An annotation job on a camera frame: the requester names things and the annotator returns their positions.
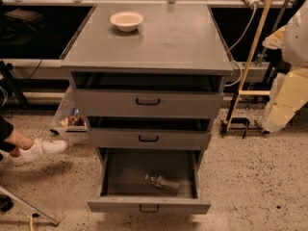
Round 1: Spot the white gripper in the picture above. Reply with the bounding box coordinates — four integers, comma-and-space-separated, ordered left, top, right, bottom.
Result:
262, 0, 308, 133

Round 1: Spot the clear plastic water bottle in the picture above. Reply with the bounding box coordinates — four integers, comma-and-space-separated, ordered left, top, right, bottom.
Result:
145, 174, 180, 192

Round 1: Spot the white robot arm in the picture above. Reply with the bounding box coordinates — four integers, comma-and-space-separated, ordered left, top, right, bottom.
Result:
262, 1, 308, 133

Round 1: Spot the grey drawer cabinet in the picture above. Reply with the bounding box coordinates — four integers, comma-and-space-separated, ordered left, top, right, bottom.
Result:
59, 2, 235, 166

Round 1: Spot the grey bottom drawer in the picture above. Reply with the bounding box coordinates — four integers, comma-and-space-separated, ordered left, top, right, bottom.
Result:
88, 147, 211, 215

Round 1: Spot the grey drawer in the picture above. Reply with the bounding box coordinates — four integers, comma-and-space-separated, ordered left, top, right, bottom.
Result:
72, 90, 223, 118
88, 128, 211, 150
88, 147, 211, 215

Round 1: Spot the grey middle drawer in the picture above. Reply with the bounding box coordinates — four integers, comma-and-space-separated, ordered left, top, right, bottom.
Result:
88, 128, 211, 150

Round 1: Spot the grey top drawer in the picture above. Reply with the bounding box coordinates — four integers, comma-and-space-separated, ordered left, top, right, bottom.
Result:
72, 90, 223, 118

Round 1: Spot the black wheeled stand base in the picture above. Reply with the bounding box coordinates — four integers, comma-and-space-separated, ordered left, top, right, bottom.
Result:
219, 117, 263, 139

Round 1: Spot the white bowl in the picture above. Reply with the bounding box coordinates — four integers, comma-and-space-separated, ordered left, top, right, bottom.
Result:
110, 12, 143, 33

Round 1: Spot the clear plastic bin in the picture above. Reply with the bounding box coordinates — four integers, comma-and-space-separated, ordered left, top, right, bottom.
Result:
50, 88, 88, 146

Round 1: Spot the person's leg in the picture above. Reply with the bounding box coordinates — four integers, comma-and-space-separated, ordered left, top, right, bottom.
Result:
0, 117, 34, 157

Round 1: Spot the metal floor bar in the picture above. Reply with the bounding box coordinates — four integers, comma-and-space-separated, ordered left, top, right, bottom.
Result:
0, 186, 59, 226

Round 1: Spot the white cable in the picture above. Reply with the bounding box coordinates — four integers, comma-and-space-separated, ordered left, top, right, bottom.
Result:
224, 3, 258, 89

